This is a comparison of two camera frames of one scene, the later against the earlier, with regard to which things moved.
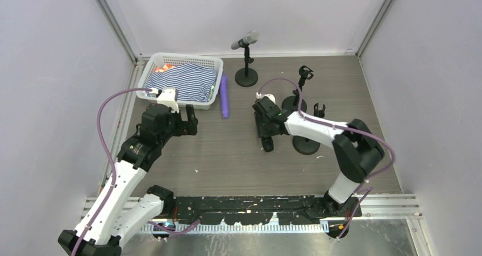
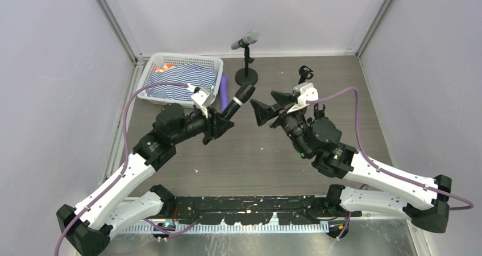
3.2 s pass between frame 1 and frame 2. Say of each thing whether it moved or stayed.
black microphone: moved
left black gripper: moved
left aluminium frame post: stayed
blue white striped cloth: stayed
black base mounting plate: stayed
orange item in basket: stayed
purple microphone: stayed
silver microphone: moved
